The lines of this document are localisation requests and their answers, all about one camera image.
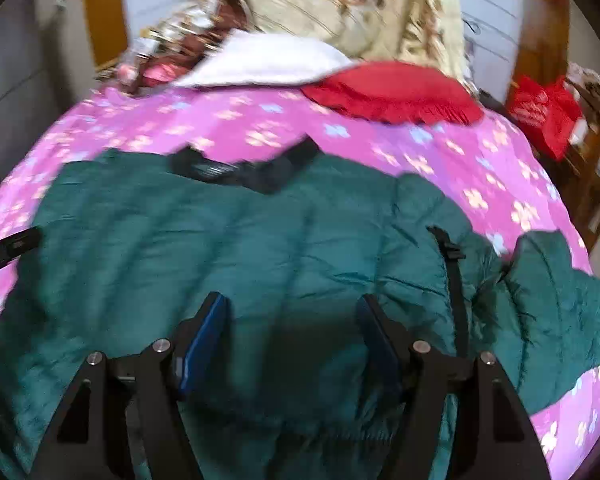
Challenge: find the dark green puffer jacket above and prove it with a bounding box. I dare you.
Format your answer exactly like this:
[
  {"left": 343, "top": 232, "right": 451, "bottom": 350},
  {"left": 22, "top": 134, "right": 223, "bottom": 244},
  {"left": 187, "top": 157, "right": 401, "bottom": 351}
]
[{"left": 0, "top": 150, "right": 600, "bottom": 479}]

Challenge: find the grey refrigerator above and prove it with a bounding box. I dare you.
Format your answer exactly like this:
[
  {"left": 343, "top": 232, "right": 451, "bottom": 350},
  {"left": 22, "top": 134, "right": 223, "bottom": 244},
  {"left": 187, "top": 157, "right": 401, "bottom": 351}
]
[{"left": 0, "top": 0, "right": 76, "bottom": 180}]

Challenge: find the pink floral bed sheet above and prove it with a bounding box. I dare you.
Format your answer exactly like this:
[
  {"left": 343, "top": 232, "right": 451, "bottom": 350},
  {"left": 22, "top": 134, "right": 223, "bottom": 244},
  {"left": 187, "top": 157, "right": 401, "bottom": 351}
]
[{"left": 0, "top": 89, "right": 600, "bottom": 479}]

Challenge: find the brown floral bedding pile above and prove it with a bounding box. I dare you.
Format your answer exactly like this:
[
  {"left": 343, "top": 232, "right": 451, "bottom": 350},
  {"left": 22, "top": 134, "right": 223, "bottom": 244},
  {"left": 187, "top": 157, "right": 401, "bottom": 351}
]
[{"left": 96, "top": 0, "right": 252, "bottom": 94}]

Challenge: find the wooden shelf rack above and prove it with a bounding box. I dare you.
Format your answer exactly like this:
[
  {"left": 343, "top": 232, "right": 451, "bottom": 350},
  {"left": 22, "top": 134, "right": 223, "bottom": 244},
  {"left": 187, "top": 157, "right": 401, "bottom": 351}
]
[{"left": 565, "top": 63, "right": 600, "bottom": 250}]

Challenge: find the white pillow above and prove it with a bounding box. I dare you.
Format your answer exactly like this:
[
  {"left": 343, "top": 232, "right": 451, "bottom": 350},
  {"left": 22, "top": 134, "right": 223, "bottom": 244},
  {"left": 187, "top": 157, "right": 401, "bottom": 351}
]
[{"left": 172, "top": 29, "right": 356, "bottom": 88}]

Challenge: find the red shopping bag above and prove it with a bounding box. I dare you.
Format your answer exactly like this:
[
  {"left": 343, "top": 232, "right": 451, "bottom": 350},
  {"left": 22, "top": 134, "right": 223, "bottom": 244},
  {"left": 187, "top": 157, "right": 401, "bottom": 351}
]
[{"left": 506, "top": 75, "right": 582, "bottom": 162}]

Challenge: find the red ruffled cushion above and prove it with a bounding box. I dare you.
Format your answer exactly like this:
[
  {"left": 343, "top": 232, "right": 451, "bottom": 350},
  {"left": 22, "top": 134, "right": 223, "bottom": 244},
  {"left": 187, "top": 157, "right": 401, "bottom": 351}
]
[{"left": 301, "top": 61, "right": 484, "bottom": 126}]

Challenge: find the cream floral quilt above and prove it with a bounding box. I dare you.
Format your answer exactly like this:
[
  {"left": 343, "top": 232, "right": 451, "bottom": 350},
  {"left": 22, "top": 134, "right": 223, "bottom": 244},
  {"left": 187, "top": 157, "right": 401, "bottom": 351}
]
[{"left": 248, "top": 0, "right": 467, "bottom": 80}]

